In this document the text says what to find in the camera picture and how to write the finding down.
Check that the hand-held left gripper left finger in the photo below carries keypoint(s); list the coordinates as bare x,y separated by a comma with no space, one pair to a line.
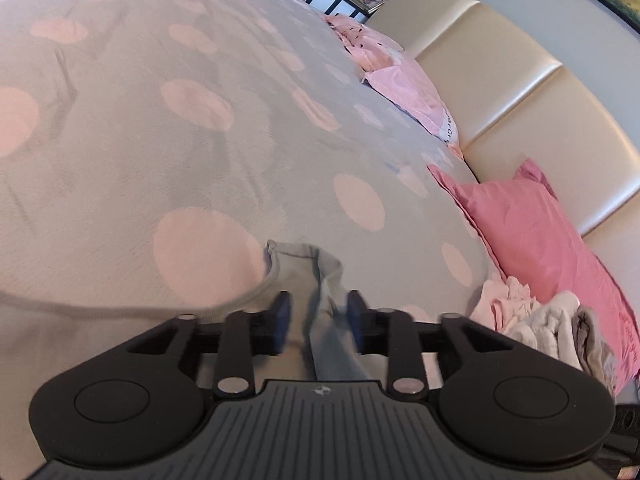
284,320

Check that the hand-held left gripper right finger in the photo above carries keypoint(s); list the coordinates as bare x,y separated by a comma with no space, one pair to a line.
355,317

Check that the grey shirt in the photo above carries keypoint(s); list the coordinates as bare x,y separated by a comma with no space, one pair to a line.
327,355

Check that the grey folded garment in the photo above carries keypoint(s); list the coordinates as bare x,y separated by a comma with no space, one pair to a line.
592,345

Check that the white folded garment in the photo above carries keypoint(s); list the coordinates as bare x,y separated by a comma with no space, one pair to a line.
550,325

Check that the dark pink pillow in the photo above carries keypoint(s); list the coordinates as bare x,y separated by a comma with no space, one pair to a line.
525,230

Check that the grey pink-dotted bed cover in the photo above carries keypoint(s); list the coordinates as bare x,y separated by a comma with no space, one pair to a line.
150,160

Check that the light pink pillow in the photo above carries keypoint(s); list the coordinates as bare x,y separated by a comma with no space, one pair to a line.
415,90

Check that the pink black-spotted pillow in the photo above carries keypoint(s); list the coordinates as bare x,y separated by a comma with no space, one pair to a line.
360,40

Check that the beige padded headboard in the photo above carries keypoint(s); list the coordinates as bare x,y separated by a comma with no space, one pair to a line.
525,90

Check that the photo frame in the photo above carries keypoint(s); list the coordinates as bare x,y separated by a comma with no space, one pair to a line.
371,0

